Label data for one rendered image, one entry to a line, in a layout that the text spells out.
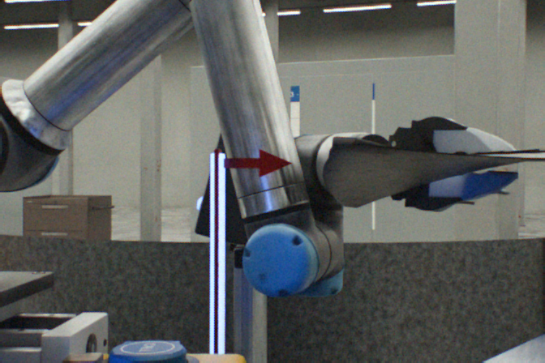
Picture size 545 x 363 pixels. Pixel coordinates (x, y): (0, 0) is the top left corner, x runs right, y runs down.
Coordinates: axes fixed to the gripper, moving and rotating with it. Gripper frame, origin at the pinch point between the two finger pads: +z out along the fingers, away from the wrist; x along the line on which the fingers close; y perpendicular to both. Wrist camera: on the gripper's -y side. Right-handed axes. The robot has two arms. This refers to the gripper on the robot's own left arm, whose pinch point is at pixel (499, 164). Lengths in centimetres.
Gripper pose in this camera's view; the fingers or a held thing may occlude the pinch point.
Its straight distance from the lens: 76.9
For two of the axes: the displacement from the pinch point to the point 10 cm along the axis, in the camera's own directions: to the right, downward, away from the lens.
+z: 5.7, 0.0, -8.2
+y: 8.1, 1.1, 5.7
